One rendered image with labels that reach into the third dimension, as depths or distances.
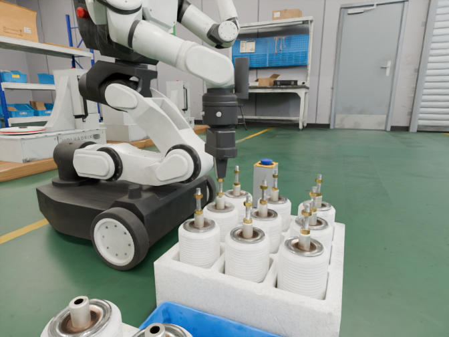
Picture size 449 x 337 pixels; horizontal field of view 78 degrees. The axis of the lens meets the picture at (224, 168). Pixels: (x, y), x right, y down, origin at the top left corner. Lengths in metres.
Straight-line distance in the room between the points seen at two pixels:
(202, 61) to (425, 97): 5.25
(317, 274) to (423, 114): 5.28
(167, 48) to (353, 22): 5.23
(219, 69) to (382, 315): 0.73
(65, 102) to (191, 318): 2.50
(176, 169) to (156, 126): 0.18
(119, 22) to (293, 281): 0.65
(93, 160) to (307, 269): 0.90
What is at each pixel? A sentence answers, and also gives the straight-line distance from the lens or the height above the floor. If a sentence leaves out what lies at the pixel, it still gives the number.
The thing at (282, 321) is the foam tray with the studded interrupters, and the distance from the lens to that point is 0.60.
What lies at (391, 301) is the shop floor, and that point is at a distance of 0.95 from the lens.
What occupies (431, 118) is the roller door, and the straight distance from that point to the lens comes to 5.77.
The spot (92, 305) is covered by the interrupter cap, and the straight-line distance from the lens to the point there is 0.47.
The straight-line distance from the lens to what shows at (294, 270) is 0.56.
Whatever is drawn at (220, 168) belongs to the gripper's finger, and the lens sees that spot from 0.70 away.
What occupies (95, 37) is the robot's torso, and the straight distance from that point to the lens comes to 1.13.
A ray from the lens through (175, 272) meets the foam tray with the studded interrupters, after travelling 0.65.
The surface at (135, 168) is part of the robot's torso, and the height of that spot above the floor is 0.28.
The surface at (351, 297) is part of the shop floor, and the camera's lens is 0.91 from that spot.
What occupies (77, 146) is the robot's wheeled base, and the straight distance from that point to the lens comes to 1.33.
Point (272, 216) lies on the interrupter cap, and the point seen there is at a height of 0.25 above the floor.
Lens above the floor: 0.53
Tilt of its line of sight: 14 degrees down
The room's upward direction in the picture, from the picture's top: straight up
